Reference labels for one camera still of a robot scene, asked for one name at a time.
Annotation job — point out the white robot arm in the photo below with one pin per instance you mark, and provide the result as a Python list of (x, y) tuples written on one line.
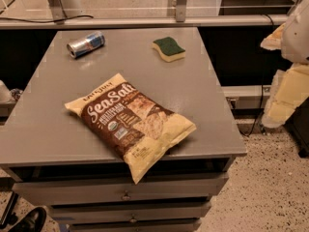
[(289, 89)]

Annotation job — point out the green yellow sponge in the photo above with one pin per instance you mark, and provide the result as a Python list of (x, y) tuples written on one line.
[(168, 49)]

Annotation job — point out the sea salt chips bag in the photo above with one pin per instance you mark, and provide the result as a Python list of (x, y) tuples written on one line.
[(140, 130)]

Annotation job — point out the grey drawer cabinet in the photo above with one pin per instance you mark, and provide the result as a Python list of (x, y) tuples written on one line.
[(42, 141)]

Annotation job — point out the silver blue drink can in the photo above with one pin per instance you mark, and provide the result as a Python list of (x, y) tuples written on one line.
[(86, 44)]

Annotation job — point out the top grey drawer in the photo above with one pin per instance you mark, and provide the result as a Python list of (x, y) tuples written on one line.
[(121, 189)]

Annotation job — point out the grey drawer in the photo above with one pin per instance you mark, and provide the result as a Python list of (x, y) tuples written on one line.
[(131, 212), (121, 189), (168, 225)]

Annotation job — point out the bottom grey drawer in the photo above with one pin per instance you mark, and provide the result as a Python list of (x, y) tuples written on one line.
[(168, 225)]

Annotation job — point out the middle grey drawer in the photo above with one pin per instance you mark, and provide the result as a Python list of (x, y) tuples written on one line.
[(131, 212)]

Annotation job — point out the black shoe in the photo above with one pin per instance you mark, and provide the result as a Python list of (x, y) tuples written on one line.
[(32, 222)]

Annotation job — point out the metal upright post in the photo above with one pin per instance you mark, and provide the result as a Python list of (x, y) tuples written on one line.
[(180, 10)]

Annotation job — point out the grey metal rail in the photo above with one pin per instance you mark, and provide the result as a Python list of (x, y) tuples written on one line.
[(8, 23)]

